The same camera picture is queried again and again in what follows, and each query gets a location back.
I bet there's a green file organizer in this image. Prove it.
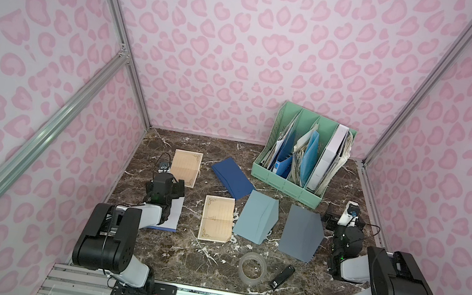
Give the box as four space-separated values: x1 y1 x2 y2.
251 102 356 208

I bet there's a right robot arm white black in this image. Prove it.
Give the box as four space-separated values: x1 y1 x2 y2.
322 213 434 295

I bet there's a dark blue envelope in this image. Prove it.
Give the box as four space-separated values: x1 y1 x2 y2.
212 157 255 200

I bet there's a blue folder in organizer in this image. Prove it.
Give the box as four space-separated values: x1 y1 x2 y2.
299 130 320 187

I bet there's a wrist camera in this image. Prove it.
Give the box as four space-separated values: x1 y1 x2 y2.
337 201 360 227
157 161 171 173

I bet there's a beige letter paper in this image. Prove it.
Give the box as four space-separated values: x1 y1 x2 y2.
197 195 235 243

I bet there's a small black stapler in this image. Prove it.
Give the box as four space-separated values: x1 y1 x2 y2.
269 265 296 291

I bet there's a clear tape roll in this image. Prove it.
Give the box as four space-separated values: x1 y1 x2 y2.
238 252 267 287

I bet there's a grey envelope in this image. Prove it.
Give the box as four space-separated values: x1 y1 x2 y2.
278 205 325 263

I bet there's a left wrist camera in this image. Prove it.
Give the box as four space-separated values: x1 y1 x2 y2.
157 161 171 173

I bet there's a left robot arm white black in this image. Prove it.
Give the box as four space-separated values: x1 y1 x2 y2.
72 172 185 295

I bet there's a white letter paper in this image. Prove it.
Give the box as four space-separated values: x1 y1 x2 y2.
149 197 184 232

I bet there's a cream letter paper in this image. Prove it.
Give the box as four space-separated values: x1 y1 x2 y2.
170 149 203 188

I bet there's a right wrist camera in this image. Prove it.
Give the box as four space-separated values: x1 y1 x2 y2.
337 201 360 227

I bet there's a light blue envelope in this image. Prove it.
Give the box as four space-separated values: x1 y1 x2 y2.
233 190 279 245

